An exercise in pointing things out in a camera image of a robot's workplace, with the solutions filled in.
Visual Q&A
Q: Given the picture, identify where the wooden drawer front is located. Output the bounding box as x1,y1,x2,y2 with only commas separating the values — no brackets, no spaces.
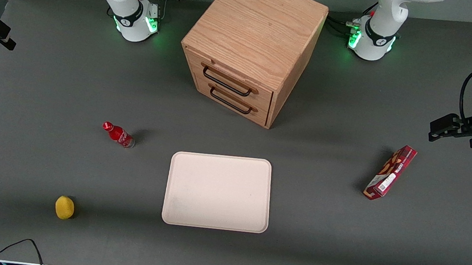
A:
180,47,278,110
189,75,274,127

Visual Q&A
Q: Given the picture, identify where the red tartan cookie box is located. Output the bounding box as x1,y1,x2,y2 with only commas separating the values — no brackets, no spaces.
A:
363,141,418,205

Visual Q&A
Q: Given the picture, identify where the small red soda bottle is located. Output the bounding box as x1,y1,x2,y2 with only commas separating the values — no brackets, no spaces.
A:
100,121,137,150

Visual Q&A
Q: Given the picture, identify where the black left base cable bundle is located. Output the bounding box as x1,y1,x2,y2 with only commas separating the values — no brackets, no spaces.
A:
325,15,363,37

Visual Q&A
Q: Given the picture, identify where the beige plastic tray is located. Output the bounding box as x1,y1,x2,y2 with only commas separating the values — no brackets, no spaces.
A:
160,149,276,235

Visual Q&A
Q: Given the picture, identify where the black metal drawer handle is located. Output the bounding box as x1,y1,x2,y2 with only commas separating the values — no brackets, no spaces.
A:
205,83,261,116
198,62,262,98

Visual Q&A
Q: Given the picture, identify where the wooden two-drawer cabinet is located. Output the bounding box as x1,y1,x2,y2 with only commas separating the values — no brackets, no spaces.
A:
173,0,330,134

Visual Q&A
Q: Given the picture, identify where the yellow lemon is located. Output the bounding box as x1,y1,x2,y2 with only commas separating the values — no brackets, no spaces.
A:
54,194,76,221

